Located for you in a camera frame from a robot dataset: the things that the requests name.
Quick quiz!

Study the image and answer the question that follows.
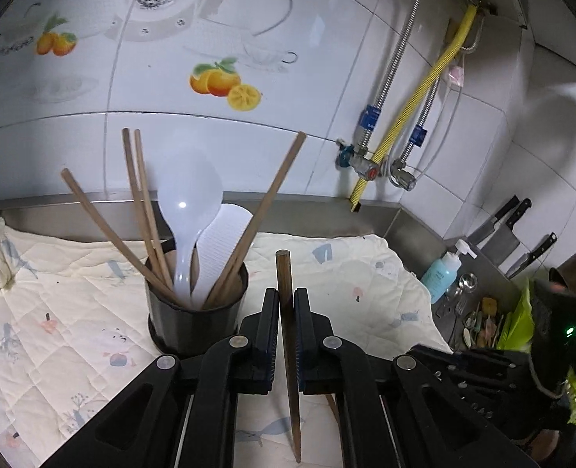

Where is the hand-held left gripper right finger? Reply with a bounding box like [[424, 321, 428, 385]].
[[292, 287, 537, 468]]

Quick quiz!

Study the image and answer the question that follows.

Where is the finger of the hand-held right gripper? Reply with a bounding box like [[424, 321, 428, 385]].
[[407, 344, 532, 422]]

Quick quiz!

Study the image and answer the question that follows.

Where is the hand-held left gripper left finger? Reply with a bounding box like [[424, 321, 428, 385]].
[[39, 287, 281, 468]]

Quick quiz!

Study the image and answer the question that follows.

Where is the brown wooden chopstick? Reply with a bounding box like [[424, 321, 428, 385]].
[[275, 250, 304, 465], [210, 234, 250, 309], [60, 168, 181, 305], [121, 128, 164, 278], [201, 131, 308, 309], [133, 129, 175, 286], [324, 392, 341, 425]]

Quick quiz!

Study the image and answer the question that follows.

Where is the black utensil holder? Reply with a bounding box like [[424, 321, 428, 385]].
[[144, 239, 250, 358]]

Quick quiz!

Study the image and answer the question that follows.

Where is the white smooth rice spoon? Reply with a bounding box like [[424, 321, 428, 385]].
[[157, 149, 224, 299]]

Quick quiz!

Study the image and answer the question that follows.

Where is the green plastic bag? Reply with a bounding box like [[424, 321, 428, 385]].
[[497, 280, 576, 427]]

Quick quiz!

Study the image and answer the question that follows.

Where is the blue soap pump bottle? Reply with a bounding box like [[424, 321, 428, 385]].
[[420, 239, 478, 305]]

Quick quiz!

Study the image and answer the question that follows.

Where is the white ridged rice paddle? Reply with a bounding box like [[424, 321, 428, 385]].
[[190, 203, 253, 305]]

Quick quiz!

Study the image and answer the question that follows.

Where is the metal angle valve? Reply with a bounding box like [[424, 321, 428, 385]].
[[388, 161, 418, 191]]

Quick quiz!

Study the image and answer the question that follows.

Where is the cream printed quilted mat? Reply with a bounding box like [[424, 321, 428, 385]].
[[0, 217, 454, 468]]

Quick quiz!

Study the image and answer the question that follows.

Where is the black-handled kitchen knife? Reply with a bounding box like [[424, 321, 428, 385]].
[[466, 195, 520, 247], [505, 232, 558, 280]]

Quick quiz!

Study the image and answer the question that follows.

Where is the black-handled cleaver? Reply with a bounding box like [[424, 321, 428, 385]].
[[480, 198, 532, 265]]

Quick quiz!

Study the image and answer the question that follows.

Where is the red-handled water valve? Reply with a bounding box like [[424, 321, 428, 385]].
[[337, 144, 391, 181]]

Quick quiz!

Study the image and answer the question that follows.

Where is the braided metal hose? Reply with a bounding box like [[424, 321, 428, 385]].
[[397, 66, 445, 171], [358, 0, 425, 152]]

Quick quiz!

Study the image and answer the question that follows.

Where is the yellow corrugated gas hose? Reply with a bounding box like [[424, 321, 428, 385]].
[[349, 2, 479, 213]]

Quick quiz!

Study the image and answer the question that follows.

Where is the grey wall-mounted unit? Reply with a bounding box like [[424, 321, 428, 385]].
[[427, 0, 576, 79]]

